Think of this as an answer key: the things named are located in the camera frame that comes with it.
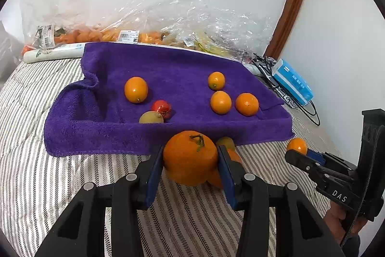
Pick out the small orange with green stem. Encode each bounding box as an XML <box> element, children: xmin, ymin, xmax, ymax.
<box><xmin>207</xmin><ymin>72</ymin><xmax>226</xmax><ymax>91</ymax></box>

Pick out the clear bag of oranges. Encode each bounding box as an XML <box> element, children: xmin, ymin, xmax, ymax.
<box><xmin>21</xmin><ymin>0</ymin><xmax>168</xmax><ymax>53</ymax></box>

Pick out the white tube roll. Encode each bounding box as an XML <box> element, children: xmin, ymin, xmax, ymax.
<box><xmin>23</xmin><ymin>43</ymin><xmax>86</xmax><ymax>63</ymax></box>

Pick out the blue tissue pack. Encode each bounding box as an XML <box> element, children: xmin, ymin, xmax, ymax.
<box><xmin>271</xmin><ymin>59</ymin><xmax>313</xmax><ymax>106</ymax></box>

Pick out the shiny mandarin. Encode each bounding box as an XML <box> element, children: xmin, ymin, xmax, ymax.
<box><xmin>235</xmin><ymin>92</ymin><xmax>259</xmax><ymax>117</ymax></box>

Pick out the small green fruit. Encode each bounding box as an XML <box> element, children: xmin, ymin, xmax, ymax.
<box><xmin>216</xmin><ymin>136</ymin><xmax>236</xmax><ymax>151</ymax></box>

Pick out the striped quilt mattress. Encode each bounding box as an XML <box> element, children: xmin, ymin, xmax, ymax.
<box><xmin>0</xmin><ymin>57</ymin><xmax>341</xmax><ymax>257</ymax></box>

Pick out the small round orange front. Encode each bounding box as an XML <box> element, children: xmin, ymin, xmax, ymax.
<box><xmin>210</xmin><ymin>91</ymin><xmax>232</xmax><ymax>115</ymax></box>

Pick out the black cable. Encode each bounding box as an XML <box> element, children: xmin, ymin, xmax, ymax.
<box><xmin>250</xmin><ymin>53</ymin><xmax>321</xmax><ymax>127</ymax></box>

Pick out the small red fruit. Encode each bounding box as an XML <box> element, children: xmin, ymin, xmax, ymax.
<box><xmin>151</xmin><ymin>99</ymin><xmax>172</xmax><ymax>120</ymax></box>

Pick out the purple towel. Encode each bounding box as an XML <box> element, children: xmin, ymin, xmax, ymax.
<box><xmin>44</xmin><ymin>42</ymin><xmax>293</xmax><ymax>157</ymax></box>

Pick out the yellow-green round fruit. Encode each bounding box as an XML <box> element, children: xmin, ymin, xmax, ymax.
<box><xmin>139</xmin><ymin>111</ymin><xmax>164</xmax><ymax>124</ymax></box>

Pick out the right hand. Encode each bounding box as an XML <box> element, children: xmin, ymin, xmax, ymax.
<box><xmin>323</xmin><ymin>202</ymin><xmax>368</xmax><ymax>244</ymax></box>

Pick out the white plastic bag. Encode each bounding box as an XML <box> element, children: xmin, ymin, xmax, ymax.
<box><xmin>0</xmin><ymin>22</ymin><xmax>24</xmax><ymax>88</ymax></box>

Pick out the dull orange mandarin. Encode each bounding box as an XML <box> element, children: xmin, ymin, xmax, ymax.
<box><xmin>207</xmin><ymin>148</ymin><xmax>242</xmax><ymax>190</ymax></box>

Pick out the clear bag yellow fruit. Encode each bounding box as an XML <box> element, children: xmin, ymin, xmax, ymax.
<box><xmin>132</xmin><ymin>0</ymin><xmax>275</xmax><ymax>62</ymax></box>

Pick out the large orange with stem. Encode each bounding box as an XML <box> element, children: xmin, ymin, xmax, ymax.
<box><xmin>163</xmin><ymin>131</ymin><xmax>218</xmax><ymax>186</ymax></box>

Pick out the brown wooden door frame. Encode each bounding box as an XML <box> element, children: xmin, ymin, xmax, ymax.
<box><xmin>264</xmin><ymin>0</ymin><xmax>303</xmax><ymax>59</ymax></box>

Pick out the small kumquat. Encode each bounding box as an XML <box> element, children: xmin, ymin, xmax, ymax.
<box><xmin>287</xmin><ymin>138</ymin><xmax>308</xmax><ymax>155</ymax></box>

